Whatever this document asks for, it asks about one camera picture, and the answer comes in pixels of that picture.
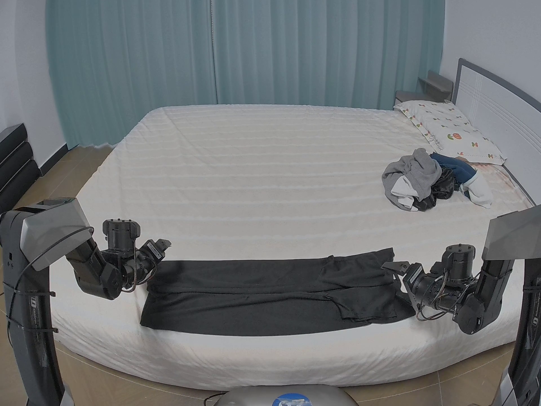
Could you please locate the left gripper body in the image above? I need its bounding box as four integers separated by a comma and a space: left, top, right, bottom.
135, 239, 166, 276

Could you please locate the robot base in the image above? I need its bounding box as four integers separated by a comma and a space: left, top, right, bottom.
213, 387, 360, 406

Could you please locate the black T-shirt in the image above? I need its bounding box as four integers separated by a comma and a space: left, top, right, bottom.
139, 247, 416, 337

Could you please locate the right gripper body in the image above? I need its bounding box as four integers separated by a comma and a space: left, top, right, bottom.
402, 262, 442, 308

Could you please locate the black chest of drawers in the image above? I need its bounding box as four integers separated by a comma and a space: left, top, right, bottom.
0, 123, 43, 215

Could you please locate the white printed pillow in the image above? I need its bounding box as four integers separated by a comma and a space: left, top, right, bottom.
393, 99, 508, 166

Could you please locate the bed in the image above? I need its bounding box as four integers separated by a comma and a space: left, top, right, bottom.
50, 58, 541, 389

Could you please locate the grey bedside table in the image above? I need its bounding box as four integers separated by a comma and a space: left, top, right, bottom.
395, 70, 454, 104

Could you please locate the pile of clothes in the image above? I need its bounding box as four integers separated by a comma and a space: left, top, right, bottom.
382, 147, 494, 212

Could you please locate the blue-green curtain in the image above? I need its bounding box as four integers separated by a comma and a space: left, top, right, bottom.
46, 0, 446, 149

